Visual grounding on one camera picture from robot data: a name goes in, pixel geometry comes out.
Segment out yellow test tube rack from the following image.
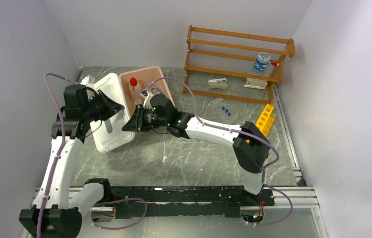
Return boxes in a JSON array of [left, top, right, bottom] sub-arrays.
[[253, 104, 276, 139]]

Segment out white stapler on shelf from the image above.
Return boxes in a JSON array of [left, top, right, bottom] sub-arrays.
[[208, 78, 228, 89]]

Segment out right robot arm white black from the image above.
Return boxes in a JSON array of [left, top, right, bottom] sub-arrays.
[[122, 94, 270, 205]]

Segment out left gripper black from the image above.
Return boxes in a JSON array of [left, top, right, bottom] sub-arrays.
[[82, 89, 124, 122]]

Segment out blue safety glasses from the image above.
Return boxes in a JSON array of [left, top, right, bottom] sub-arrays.
[[151, 87, 162, 94]]

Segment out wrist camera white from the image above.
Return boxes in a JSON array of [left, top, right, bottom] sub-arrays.
[[80, 75, 95, 85], [140, 90, 154, 110]]

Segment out aluminium frame rail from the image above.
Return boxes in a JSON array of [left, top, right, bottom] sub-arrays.
[[20, 164, 321, 238]]

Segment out wooden shelf rack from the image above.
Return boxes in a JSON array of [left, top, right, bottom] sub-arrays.
[[184, 25, 296, 104]]

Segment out pink plastic bin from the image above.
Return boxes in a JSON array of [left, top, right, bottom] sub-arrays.
[[119, 66, 163, 116]]

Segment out small blue caps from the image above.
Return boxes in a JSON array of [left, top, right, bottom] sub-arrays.
[[222, 107, 231, 117]]

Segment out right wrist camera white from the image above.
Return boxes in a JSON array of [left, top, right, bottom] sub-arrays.
[[140, 90, 154, 110]]

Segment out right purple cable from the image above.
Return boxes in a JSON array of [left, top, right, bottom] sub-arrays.
[[146, 77, 294, 229]]

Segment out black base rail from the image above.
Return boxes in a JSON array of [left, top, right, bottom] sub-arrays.
[[93, 185, 275, 219]]

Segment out red cap wash bottle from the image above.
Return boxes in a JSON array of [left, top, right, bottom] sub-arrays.
[[128, 77, 144, 105]]

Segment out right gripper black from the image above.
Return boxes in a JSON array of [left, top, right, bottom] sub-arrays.
[[122, 105, 169, 132]]

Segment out blue white jar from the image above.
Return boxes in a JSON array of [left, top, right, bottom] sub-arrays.
[[254, 52, 271, 71]]

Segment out white bin lid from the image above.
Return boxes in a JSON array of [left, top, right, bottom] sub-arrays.
[[90, 73, 135, 153]]

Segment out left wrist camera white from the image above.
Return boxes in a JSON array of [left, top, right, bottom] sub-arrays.
[[80, 75, 95, 85]]

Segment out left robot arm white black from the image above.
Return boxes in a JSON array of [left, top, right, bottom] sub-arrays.
[[19, 84, 128, 238]]

